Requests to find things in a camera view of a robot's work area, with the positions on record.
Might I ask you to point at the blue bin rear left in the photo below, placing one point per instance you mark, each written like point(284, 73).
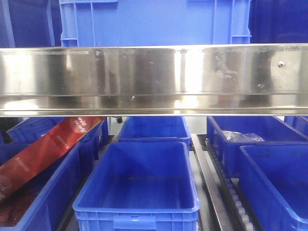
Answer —
point(33, 128)

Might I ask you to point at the blue bin front centre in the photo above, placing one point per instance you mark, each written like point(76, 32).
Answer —
point(139, 186)

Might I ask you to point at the blue bin rear right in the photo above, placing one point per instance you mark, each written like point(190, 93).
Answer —
point(270, 128)

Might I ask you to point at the stainless steel shelf beam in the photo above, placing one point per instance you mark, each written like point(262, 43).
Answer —
point(248, 79)

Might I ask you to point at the large blue crate upper shelf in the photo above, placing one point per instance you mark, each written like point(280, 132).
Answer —
point(117, 23)

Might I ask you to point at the dark blue crate upper right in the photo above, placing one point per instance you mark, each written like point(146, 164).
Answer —
point(278, 21)

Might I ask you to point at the clear plastic bag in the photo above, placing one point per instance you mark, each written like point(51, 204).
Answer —
point(234, 136)

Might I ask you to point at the blue bin rear centre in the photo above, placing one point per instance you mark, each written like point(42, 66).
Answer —
point(155, 129)

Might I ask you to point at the blue bin front left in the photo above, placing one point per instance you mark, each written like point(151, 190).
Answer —
point(40, 204)

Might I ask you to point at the blue bin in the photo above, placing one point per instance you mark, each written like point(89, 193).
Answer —
point(139, 186)
point(155, 129)
point(274, 180)
point(270, 128)
point(40, 204)
point(33, 128)

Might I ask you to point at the blue bin front right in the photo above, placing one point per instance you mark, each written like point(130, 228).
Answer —
point(274, 180)

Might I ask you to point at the red printed package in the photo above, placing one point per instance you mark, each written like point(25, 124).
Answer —
point(42, 153)

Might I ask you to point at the dark blue crate upper left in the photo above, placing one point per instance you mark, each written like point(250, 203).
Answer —
point(30, 23)

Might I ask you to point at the steel roller track rail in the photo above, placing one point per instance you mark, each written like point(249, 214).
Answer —
point(223, 206)

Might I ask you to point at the dark blue crate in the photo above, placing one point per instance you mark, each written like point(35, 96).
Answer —
point(30, 23)
point(278, 21)

